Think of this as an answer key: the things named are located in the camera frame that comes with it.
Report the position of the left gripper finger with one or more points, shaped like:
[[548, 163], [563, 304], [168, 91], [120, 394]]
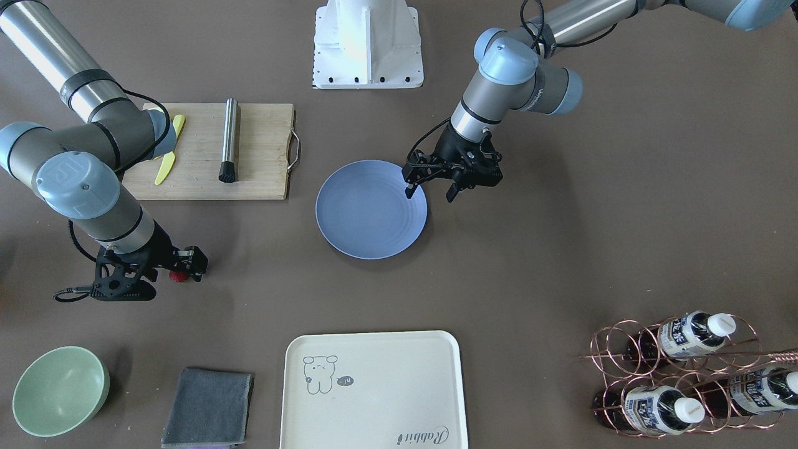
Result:
[[453, 191], [409, 189]]

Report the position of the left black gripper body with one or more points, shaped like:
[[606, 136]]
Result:
[[450, 147]]

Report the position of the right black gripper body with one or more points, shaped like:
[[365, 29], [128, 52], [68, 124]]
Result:
[[157, 247]]

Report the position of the blue plate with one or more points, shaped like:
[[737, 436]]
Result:
[[362, 210]]

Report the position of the red strawberry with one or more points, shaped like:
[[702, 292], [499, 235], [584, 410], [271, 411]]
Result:
[[178, 277]]

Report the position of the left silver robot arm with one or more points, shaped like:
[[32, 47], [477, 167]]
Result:
[[513, 73]]

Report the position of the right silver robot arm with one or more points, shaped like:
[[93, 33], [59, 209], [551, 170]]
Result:
[[78, 171]]

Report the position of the yellow plastic knife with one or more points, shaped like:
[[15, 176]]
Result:
[[169, 159]]

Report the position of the mint green bowl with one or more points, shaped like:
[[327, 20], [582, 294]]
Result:
[[60, 391]]

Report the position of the steel muddler black tip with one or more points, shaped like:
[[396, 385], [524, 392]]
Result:
[[227, 172]]

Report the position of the wooden cutting board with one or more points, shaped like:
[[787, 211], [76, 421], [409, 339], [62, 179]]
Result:
[[262, 156]]

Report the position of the grey folded cloth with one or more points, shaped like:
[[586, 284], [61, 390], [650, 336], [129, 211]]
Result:
[[210, 409]]

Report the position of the cream rabbit tray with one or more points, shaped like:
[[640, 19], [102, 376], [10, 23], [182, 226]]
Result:
[[374, 390]]

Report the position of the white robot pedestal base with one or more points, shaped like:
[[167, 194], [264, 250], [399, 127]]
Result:
[[367, 45]]

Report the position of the copper wire bottle rack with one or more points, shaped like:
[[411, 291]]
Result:
[[742, 351]]

